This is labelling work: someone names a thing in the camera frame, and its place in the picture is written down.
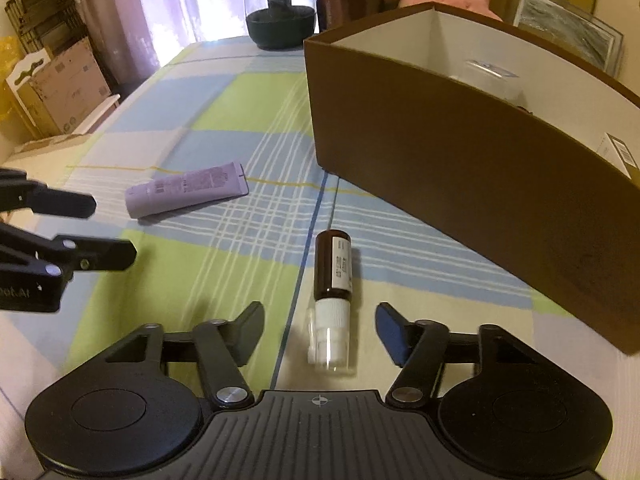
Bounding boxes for purple lotion tube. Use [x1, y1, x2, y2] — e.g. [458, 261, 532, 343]
[125, 162, 250, 219]

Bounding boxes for brown spray bottle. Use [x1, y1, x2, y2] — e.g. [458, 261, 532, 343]
[308, 230, 352, 372]

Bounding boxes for gold white carton box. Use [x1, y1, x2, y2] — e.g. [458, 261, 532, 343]
[597, 132, 640, 185]

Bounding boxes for blue dental floss box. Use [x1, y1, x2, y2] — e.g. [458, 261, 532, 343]
[449, 58, 526, 106]

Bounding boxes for cardboard boxes on floor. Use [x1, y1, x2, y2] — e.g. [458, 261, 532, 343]
[6, 38, 112, 139]

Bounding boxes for sheer purple curtain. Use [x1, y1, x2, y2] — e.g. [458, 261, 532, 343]
[75, 0, 247, 84]

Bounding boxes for brown cardboard storage box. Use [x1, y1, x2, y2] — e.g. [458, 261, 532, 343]
[304, 3, 639, 356]

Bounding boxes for dark green glass humidifier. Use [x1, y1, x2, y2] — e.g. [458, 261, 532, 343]
[244, 0, 317, 50]

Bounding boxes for framed sand picture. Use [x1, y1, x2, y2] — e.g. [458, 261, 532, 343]
[512, 0, 624, 78]

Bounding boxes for dark wire rack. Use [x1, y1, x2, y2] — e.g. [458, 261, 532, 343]
[4, 0, 88, 56]

